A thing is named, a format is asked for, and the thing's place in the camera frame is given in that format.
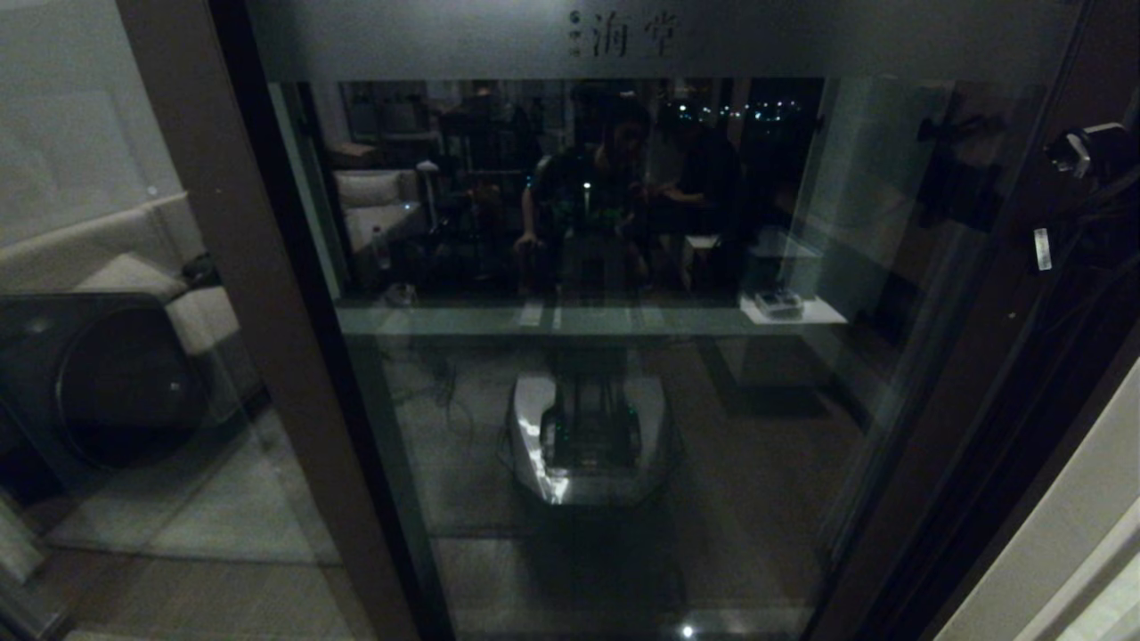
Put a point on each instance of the sliding glass door brown frame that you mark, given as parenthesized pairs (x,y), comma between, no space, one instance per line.
(997,401)

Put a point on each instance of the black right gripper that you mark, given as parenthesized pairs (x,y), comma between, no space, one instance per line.
(1095,236)

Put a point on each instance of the light grey sofa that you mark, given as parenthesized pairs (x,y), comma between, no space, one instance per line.
(107,365)

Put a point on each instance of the dark brown door jamb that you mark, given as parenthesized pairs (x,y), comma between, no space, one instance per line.
(1024,534)

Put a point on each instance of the fixed glass door panel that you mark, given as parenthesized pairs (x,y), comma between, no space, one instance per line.
(258,338)

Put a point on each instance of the dark green cloth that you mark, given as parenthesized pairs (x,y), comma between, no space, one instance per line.
(200,267)

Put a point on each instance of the long grey stone sill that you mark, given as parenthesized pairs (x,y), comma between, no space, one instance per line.
(499,303)

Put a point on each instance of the light grey sofa cushion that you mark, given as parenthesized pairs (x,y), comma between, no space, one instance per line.
(134,278)

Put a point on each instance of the grey floor rug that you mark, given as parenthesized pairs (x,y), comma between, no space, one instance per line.
(214,499)

